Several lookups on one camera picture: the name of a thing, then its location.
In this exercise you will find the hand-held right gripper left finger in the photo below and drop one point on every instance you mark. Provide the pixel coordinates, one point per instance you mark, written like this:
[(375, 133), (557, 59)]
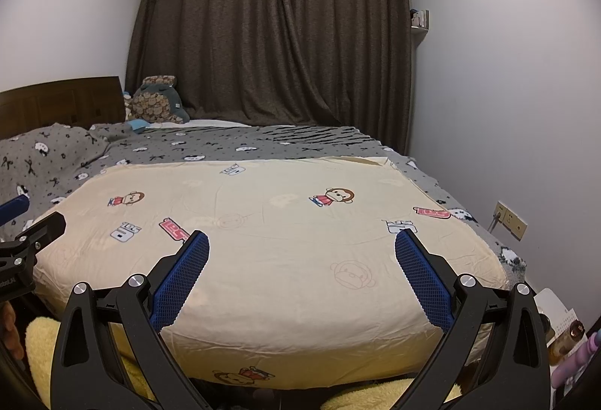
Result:
[(181, 283)]

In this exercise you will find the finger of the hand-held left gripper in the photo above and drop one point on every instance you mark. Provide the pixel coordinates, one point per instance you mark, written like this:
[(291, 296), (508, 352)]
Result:
[(13, 209), (44, 229)]

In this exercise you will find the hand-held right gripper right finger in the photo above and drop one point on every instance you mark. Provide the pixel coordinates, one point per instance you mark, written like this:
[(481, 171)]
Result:
[(425, 283)]

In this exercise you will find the person's left hand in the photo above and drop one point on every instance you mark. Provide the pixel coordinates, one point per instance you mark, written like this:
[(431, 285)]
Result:
[(13, 330)]

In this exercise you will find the yellow fluffy blanket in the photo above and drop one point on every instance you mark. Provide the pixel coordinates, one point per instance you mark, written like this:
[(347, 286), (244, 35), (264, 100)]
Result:
[(40, 344)]

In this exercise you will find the brown wooden headboard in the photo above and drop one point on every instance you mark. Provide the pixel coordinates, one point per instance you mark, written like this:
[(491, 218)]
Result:
[(61, 102)]

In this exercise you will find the cream cartoon printed sheet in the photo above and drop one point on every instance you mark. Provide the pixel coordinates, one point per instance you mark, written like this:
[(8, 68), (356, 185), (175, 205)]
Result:
[(291, 241)]

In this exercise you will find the white printed box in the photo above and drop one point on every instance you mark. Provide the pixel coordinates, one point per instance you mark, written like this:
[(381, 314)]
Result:
[(556, 304)]

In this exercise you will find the grey printed blanket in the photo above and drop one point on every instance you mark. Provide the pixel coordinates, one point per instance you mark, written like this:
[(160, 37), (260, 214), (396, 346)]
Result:
[(197, 147)]

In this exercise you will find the light blue cloth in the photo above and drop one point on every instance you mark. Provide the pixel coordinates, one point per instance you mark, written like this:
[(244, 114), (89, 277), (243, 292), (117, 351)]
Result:
[(138, 126)]

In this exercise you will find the amber glass bottle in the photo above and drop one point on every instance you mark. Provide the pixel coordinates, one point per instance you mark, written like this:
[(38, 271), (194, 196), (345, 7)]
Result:
[(568, 342)]

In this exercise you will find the white pillow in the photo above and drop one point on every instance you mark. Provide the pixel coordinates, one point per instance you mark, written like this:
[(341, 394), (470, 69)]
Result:
[(197, 123)]

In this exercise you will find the brown patterned plush toy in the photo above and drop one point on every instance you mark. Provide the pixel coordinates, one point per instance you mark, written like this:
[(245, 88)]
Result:
[(157, 102)]

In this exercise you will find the pink plastic item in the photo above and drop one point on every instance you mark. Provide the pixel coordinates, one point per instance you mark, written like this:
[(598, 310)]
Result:
[(580, 363)]

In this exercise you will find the dark brown curtain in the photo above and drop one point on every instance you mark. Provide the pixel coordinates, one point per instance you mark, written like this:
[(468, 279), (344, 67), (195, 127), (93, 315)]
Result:
[(281, 39)]

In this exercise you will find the beige wall socket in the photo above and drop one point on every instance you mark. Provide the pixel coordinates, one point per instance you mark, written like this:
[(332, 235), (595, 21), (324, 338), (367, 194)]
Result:
[(511, 220)]

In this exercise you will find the small wall shelf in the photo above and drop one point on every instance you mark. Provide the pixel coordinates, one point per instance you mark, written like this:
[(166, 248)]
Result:
[(419, 21)]

